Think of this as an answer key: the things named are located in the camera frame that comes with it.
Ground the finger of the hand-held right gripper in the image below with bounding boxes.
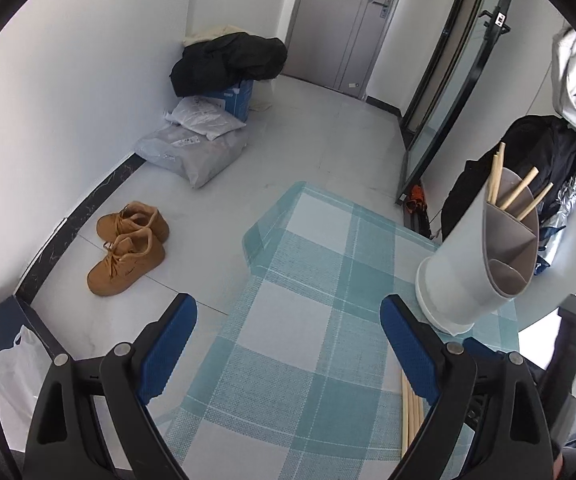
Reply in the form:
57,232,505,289
462,336,508,359

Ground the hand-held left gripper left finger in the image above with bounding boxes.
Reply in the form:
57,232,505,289
23,293,199,480

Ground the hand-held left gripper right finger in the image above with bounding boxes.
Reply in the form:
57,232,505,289
380,294,554,480

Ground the white utensil holder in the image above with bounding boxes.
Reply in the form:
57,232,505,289
415,169,540,336

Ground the tan suede shoe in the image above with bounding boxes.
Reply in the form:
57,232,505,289
96,201,170,243
86,227,167,297

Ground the teal checkered tablecloth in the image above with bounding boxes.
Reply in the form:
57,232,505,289
160,181,519,480

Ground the orange tool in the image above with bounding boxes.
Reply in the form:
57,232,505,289
404,185,428,211

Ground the silver foil bag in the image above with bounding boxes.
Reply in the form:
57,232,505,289
538,180,576,233

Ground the white plastic bag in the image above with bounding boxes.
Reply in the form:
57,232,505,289
0,325,54,441

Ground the large grey parcel bag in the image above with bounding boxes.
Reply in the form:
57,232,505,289
134,125,248,190

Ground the black backpack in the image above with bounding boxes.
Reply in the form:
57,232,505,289
440,115,576,243

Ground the small white parcel bag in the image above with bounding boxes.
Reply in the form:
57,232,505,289
164,96,249,141

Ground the black framed glass door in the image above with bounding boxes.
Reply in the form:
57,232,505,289
398,0,513,206

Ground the blue cardboard box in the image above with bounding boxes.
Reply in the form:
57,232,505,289
195,78,255,123

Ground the black jacket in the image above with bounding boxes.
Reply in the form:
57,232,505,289
169,32,289,97

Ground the cream fleece cloth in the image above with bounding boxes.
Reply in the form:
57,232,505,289
183,25,251,47

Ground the grey door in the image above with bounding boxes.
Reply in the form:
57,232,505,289
283,0,414,103

